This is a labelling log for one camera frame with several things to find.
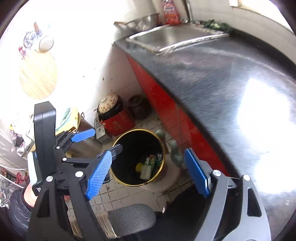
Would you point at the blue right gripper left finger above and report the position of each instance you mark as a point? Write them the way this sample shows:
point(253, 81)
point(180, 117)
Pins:
point(98, 176)

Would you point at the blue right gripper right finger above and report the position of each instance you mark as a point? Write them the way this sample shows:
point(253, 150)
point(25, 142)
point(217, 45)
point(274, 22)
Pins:
point(197, 169)

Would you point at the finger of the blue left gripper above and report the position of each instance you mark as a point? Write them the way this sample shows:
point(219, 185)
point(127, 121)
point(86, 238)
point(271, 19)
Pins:
point(78, 137)

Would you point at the yellow tape spool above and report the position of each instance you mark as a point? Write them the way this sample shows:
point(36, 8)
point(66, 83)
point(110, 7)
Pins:
point(139, 167)

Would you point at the black gold-rimmed trash bin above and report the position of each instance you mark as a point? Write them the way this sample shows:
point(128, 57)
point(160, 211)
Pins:
point(139, 146)

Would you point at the left hand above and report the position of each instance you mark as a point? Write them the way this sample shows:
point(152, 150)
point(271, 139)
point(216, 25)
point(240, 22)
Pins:
point(29, 196)

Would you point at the red rice cooker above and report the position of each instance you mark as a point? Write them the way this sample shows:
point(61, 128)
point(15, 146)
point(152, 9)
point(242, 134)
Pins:
point(115, 118)

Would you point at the dark brown clay jar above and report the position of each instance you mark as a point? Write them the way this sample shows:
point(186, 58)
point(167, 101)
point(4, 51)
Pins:
point(139, 107)

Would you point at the round wooden cutting board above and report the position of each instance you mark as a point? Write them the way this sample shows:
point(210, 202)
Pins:
point(38, 74)

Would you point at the round metal strainer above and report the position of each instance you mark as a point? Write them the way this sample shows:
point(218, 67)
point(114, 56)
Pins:
point(46, 44)

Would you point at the steel bowl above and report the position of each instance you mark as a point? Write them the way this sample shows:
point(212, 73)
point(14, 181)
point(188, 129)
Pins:
point(140, 24)

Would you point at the stainless steel sink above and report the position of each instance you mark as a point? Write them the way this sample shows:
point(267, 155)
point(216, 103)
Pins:
point(166, 39)

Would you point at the dark green rag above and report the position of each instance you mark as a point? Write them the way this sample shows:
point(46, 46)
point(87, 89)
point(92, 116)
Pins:
point(217, 26)

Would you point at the chrome faucet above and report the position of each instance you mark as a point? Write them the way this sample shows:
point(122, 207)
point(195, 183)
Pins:
point(188, 10)

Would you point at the red detergent bottle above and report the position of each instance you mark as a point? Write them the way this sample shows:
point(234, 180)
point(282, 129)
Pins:
point(171, 14)

